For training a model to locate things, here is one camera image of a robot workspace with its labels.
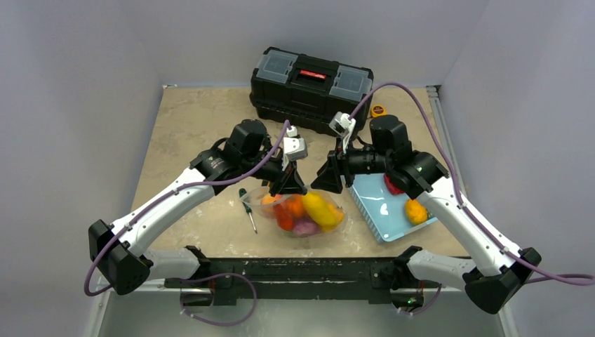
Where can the clear zip top bag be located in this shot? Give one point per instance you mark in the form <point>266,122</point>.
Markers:
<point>265,213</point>

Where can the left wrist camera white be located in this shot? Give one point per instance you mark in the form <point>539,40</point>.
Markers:
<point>294,147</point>

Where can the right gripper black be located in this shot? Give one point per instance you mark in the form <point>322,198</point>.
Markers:
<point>337,164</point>

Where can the yellow tape measure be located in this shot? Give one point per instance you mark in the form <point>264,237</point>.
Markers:
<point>377,111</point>

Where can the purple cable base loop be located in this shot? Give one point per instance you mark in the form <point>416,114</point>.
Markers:
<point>225,298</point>

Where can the light blue plastic basket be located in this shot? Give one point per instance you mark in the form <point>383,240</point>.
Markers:
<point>383,212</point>

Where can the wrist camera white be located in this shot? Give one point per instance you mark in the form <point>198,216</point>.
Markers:
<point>343,125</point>
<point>294,147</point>

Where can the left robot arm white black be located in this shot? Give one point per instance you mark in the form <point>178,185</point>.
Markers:
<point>120,250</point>

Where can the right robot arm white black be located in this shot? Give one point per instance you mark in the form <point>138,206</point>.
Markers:
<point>496,267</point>

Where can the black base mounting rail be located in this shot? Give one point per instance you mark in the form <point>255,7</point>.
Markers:
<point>374,280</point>

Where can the yellow orange lemon fruit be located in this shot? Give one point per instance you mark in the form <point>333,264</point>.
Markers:
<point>415,212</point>

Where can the green handled screwdriver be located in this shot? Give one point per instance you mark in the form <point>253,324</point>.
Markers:
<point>248,210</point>

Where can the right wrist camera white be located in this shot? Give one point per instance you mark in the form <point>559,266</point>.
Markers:
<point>343,125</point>

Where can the red bell pepper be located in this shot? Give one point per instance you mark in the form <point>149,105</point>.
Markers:
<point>392,189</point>

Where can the yellow mango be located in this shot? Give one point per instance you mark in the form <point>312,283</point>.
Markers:
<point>319,210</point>

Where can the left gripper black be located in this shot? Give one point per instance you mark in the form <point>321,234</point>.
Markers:
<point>290,182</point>

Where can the black plastic toolbox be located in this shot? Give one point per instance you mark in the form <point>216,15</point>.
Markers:
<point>305,90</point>

